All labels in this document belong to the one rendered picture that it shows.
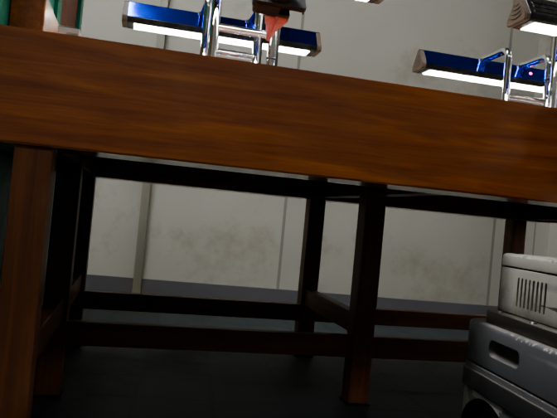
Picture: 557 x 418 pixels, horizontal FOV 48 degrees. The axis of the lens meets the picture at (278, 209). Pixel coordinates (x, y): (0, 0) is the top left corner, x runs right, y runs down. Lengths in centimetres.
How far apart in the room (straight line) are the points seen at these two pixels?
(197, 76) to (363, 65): 251
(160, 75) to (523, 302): 74
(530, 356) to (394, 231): 247
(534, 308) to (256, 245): 235
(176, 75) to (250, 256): 234
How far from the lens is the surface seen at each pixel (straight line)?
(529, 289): 118
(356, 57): 355
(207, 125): 108
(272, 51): 163
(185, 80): 109
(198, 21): 202
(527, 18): 171
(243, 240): 335
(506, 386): 117
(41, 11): 125
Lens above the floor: 50
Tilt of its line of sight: 1 degrees up
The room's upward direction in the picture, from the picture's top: 5 degrees clockwise
